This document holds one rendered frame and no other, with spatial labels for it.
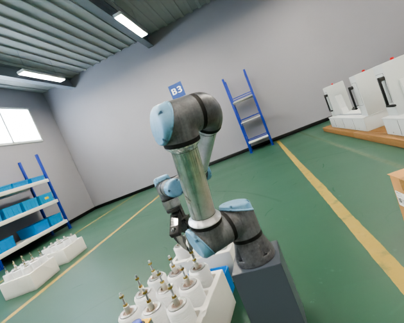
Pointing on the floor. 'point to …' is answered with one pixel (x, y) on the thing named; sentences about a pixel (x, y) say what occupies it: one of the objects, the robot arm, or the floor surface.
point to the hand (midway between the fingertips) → (188, 249)
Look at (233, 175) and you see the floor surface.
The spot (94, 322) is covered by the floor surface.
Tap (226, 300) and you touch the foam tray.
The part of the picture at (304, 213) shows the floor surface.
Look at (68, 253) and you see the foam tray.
